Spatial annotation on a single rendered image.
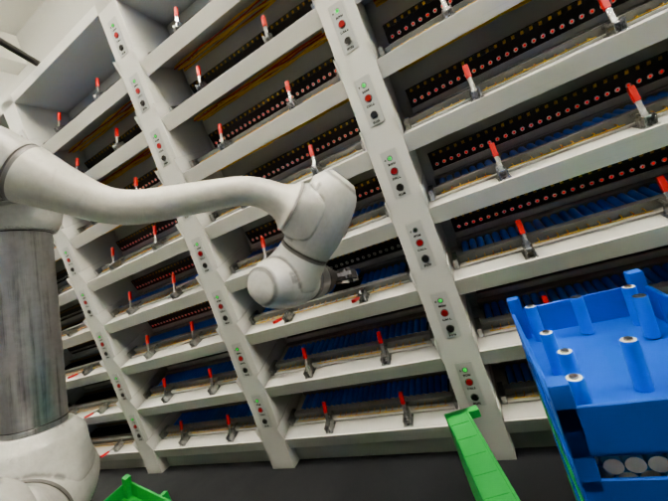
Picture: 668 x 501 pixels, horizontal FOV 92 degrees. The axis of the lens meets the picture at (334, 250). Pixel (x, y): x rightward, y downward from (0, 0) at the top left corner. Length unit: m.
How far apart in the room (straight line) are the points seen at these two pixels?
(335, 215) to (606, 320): 0.50
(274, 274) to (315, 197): 0.16
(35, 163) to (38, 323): 0.31
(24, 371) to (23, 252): 0.22
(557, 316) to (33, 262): 0.97
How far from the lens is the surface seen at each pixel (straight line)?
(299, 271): 0.61
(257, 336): 1.14
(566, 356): 0.50
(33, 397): 0.84
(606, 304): 0.72
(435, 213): 0.85
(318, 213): 0.58
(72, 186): 0.67
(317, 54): 1.22
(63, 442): 0.85
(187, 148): 1.29
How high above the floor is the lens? 0.70
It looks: 2 degrees down
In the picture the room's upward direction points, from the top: 20 degrees counter-clockwise
